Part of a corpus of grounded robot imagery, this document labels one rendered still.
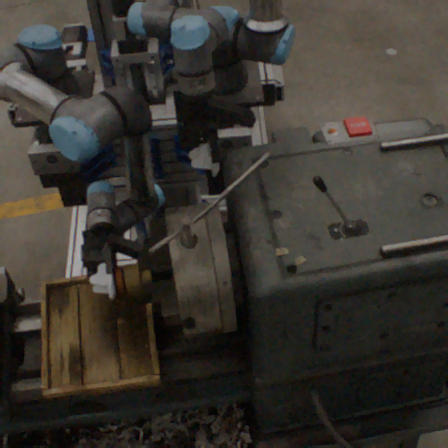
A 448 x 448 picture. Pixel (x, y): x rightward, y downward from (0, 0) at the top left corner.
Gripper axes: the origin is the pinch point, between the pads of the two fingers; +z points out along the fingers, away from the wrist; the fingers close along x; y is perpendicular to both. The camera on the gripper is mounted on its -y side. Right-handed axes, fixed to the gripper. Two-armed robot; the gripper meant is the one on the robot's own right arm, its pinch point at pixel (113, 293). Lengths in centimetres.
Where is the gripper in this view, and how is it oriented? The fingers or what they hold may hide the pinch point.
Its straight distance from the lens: 177.0
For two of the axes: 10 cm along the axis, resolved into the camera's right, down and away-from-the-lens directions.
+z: 1.3, 7.4, -6.5
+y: -9.9, 1.4, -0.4
